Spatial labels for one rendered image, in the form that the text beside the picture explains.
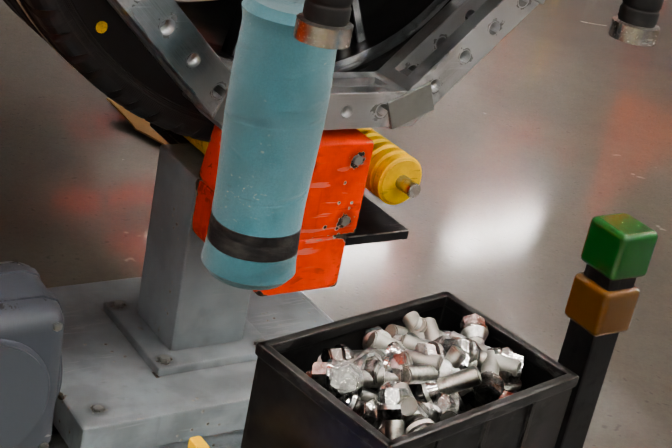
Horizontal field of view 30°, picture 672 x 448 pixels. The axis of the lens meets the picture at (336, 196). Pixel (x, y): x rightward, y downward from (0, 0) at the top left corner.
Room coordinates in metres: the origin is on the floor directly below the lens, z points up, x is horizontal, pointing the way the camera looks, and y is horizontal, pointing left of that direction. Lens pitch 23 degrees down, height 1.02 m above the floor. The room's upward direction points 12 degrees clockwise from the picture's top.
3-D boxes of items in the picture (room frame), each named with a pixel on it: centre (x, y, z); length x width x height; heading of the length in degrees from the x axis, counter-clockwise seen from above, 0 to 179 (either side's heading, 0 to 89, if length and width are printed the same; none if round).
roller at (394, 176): (1.37, 0.01, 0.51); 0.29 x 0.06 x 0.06; 37
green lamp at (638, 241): (0.90, -0.22, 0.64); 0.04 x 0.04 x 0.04; 37
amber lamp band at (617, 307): (0.90, -0.22, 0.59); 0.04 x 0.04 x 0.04; 37
